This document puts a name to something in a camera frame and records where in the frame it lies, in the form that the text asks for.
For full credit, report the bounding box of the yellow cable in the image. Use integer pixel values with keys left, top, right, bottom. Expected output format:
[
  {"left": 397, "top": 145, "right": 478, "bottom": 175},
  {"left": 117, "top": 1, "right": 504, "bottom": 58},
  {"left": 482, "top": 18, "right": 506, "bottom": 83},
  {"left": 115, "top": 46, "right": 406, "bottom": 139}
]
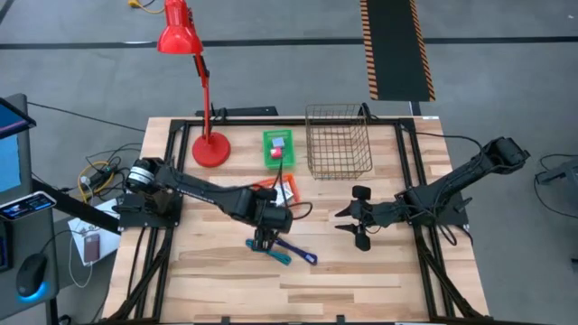
[{"left": 77, "top": 161, "right": 117, "bottom": 204}]

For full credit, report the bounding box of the tablet with blue screen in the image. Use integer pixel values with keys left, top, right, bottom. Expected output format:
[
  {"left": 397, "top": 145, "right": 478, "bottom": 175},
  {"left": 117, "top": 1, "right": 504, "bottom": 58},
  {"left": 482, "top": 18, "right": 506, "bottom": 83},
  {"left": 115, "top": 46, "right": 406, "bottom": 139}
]
[{"left": 0, "top": 190, "right": 58, "bottom": 221}]

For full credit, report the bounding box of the navy blue cable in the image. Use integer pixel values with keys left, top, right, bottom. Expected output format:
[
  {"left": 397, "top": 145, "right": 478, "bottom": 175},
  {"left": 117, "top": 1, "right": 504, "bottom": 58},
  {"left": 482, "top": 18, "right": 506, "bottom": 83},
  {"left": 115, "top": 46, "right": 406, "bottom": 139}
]
[{"left": 274, "top": 237, "right": 319, "bottom": 266}]

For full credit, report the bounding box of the black hazard-striped floor mat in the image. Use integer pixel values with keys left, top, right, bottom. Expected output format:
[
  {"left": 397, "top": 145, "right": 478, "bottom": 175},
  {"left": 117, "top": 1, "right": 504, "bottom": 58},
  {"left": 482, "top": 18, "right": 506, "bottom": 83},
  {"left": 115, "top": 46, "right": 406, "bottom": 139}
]
[{"left": 359, "top": 0, "right": 437, "bottom": 103}]

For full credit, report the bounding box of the black keyboard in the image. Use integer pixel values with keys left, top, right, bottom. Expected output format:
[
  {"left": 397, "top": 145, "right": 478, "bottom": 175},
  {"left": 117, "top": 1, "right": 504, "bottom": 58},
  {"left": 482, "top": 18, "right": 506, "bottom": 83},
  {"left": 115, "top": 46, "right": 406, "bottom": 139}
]
[{"left": 0, "top": 220, "right": 14, "bottom": 274}]

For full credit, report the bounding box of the teal braided cable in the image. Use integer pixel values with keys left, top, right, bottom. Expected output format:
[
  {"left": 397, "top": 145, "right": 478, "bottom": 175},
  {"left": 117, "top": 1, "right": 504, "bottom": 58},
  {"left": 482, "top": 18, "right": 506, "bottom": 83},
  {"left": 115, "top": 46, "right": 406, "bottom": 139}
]
[{"left": 245, "top": 237, "right": 294, "bottom": 266}]

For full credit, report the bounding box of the green plastic basket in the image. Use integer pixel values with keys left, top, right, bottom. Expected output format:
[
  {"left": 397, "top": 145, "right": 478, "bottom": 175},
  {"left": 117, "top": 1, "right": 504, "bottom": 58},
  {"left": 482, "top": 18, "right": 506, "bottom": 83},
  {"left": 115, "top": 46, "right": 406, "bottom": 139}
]
[{"left": 262, "top": 129, "right": 297, "bottom": 171}]

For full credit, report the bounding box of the black diagonal strut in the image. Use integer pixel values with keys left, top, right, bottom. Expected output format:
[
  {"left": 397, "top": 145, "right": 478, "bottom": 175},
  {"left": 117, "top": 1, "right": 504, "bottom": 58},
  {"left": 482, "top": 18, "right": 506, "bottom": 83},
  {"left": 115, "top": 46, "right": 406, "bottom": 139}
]
[{"left": 31, "top": 179, "right": 122, "bottom": 235}]

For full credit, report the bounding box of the black flat bar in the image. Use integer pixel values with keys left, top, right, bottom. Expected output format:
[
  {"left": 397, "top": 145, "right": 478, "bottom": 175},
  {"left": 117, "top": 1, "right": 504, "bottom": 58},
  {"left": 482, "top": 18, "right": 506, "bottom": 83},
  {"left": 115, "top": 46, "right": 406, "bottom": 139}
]
[{"left": 194, "top": 106, "right": 280, "bottom": 118}]

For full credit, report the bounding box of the yellow extension cord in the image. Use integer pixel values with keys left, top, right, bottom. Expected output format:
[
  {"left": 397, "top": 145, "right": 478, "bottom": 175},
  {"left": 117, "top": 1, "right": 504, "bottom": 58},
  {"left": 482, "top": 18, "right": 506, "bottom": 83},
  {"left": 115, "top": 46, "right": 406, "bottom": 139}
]
[{"left": 127, "top": 0, "right": 166, "bottom": 14}]

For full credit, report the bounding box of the white printed box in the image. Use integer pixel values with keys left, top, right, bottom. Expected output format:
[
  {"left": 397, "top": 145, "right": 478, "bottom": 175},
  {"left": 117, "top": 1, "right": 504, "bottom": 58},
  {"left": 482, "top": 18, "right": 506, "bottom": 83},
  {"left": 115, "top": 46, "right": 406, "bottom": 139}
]
[{"left": 273, "top": 182, "right": 295, "bottom": 207}]

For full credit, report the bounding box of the dark grey desk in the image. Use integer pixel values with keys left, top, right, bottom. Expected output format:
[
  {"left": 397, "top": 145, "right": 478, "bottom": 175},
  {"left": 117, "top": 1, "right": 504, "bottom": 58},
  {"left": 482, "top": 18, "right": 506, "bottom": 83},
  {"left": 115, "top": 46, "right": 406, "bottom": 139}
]
[{"left": 0, "top": 93, "right": 62, "bottom": 320}]

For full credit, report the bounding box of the brown flat device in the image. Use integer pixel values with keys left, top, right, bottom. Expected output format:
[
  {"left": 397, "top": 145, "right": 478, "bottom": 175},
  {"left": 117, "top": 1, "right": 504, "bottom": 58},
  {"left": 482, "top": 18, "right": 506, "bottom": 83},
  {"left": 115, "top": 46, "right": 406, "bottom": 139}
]
[{"left": 83, "top": 233, "right": 101, "bottom": 264}]

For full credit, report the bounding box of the orange plastic basket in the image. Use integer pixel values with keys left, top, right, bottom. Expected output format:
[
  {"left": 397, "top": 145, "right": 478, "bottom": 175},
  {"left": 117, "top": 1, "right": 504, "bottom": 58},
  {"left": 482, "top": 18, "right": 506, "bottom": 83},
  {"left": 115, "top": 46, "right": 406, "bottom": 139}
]
[{"left": 252, "top": 173, "right": 303, "bottom": 207}]

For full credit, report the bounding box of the red desk lamp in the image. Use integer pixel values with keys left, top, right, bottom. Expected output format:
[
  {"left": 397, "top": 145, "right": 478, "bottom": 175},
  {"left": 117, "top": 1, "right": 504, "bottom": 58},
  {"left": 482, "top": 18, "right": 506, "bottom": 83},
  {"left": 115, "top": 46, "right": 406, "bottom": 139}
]
[{"left": 156, "top": 0, "right": 232, "bottom": 169}]

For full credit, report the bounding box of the black aluminium table frame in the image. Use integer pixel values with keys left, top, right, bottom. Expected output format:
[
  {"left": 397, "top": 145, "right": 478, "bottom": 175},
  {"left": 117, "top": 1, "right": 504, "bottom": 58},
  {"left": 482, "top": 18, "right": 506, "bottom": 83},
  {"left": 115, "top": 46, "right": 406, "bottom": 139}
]
[{"left": 106, "top": 117, "right": 491, "bottom": 325}]

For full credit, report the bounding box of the white paper sheet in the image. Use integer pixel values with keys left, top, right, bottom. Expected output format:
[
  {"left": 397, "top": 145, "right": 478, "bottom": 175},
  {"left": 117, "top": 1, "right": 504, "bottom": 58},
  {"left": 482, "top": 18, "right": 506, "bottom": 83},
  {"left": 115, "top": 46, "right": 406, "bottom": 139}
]
[{"left": 67, "top": 198, "right": 122, "bottom": 267}]

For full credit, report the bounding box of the blue-screen monitor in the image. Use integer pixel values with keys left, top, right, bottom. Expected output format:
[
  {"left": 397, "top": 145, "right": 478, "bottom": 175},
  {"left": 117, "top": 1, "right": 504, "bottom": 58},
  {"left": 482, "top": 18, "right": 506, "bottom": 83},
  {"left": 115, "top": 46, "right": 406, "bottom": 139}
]
[{"left": 0, "top": 96, "right": 38, "bottom": 204}]

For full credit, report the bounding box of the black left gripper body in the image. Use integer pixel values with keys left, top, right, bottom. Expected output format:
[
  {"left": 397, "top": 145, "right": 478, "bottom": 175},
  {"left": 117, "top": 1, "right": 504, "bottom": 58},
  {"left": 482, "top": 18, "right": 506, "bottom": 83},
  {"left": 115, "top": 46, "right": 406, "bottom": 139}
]
[{"left": 252, "top": 200, "right": 294, "bottom": 236}]

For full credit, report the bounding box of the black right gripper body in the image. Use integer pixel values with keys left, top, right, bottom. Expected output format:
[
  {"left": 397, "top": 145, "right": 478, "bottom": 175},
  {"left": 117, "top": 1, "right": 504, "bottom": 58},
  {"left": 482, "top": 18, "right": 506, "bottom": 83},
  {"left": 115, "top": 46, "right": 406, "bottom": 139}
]
[{"left": 360, "top": 200, "right": 401, "bottom": 229}]

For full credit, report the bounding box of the black floor equipment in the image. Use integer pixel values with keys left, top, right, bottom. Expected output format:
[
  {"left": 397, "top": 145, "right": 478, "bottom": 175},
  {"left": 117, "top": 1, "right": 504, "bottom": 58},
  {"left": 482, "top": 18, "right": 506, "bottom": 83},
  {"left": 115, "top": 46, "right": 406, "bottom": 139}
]
[{"left": 534, "top": 153, "right": 578, "bottom": 220}]

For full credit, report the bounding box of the bronze wire basket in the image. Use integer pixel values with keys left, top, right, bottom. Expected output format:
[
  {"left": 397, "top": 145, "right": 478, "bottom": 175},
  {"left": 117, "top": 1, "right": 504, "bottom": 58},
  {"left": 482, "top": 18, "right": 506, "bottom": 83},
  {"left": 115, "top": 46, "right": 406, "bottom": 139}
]
[{"left": 304, "top": 103, "right": 375, "bottom": 181}]

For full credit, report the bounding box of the black glowing computer mouse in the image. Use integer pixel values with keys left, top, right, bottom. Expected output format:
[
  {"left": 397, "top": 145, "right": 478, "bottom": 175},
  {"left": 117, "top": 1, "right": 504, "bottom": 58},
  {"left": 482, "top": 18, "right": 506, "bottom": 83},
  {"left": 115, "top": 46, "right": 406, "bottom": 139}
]
[{"left": 15, "top": 252, "right": 50, "bottom": 304}]

